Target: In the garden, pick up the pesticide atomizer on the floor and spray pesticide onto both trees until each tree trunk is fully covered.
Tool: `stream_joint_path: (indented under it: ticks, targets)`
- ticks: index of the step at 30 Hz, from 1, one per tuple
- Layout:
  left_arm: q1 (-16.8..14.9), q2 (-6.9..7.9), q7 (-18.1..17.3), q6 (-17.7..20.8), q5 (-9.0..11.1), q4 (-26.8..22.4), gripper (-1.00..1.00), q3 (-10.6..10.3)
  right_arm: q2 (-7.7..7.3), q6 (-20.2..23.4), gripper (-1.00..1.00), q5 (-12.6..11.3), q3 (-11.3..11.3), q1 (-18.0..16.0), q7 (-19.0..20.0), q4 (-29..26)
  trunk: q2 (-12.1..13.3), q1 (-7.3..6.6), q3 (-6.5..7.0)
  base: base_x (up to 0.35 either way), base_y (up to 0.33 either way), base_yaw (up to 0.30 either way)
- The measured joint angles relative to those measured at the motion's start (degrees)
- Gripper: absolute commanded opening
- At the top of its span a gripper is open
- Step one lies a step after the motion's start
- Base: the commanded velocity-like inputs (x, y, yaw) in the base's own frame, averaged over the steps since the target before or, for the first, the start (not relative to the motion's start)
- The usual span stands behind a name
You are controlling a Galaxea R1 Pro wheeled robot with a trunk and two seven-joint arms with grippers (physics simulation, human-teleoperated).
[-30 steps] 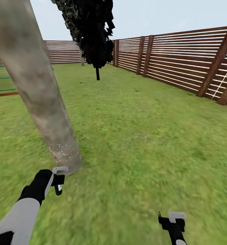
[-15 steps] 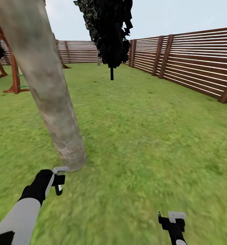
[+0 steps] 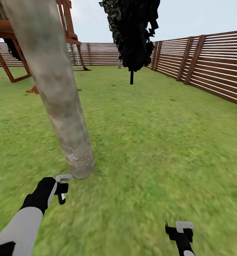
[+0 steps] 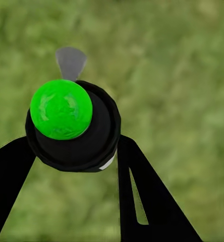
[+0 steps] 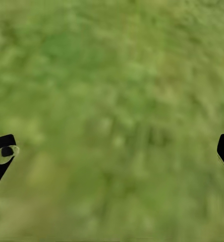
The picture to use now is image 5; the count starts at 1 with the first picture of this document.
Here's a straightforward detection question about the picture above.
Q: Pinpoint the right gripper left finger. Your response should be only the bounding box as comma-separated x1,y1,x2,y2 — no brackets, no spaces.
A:
0,134,20,180

